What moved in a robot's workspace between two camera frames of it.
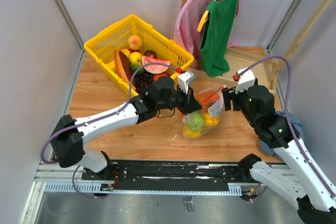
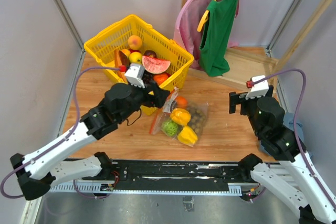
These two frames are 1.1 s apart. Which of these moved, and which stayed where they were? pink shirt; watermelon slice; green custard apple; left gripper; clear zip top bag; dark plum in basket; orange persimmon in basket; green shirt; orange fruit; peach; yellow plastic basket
Moved: clear zip top bag; green custard apple; left gripper
Stayed: orange persimmon in basket; orange fruit; peach; pink shirt; dark plum in basket; yellow plastic basket; green shirt; watermelon slice
